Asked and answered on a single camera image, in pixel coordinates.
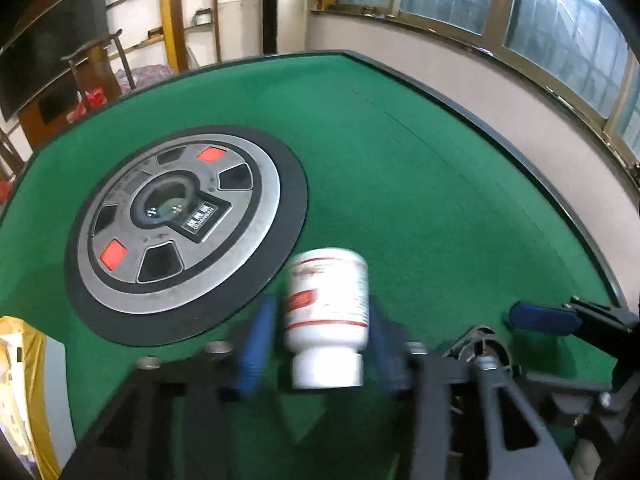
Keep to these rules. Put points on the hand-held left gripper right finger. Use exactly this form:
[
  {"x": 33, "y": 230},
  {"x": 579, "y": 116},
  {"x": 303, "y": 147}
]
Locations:
[{"x": 390, "y": 355}]

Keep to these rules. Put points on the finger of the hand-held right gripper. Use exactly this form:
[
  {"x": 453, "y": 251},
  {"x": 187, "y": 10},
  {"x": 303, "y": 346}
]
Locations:
[
  {"x": 570, "y": 405},
  {"x": 542, "y": 317}
]

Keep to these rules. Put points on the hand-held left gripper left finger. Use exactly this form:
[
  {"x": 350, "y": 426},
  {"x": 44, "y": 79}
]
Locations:
[{"x": 255, "y": 350}]

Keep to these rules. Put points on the white bottle red label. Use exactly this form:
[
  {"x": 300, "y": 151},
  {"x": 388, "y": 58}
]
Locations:
[{"x": 325, "y": 320}]

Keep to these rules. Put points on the gold-edged white box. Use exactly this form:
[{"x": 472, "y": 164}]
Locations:
[{"x": 35, "y": 360}]

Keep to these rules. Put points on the black round vented object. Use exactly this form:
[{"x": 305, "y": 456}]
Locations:
[{"x": 492, "y": 342}]

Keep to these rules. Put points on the round grey table control panel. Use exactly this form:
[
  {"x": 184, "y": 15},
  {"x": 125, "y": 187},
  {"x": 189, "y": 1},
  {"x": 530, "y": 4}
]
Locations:
[{"x": 165, "y": 205}]

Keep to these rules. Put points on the patterned cushion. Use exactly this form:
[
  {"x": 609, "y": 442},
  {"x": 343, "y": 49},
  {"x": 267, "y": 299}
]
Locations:
[{"x": 145, "y": 77}]

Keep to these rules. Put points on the red plastic bag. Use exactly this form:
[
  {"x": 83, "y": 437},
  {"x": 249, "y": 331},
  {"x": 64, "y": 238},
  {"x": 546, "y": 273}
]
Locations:
[
  {"x": 4, "y": 187},
  {"x": 92, "y": 97}
]

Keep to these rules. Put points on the wooden chair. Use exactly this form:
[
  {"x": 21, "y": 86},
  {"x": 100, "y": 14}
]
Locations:
[
  {"x": 92, "y": 45},
  {"x": 10, "y": 152}
]

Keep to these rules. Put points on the wooden television cabinet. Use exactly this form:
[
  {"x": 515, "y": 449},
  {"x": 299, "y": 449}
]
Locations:
[{"x": 35, "y": 120}]

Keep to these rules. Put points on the dark vertical pillar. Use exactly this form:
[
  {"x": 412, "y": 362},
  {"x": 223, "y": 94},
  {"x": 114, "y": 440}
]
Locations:
[{"x": 268, "y": 5}]

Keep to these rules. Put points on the black flat television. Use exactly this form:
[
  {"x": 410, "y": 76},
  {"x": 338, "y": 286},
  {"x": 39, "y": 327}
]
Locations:
[{"x": 50, "y": 50}]

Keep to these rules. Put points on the wall shelf unit gold posts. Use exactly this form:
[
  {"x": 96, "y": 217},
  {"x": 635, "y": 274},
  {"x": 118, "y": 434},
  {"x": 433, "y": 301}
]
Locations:
[{"x": 170, "y": 10}]

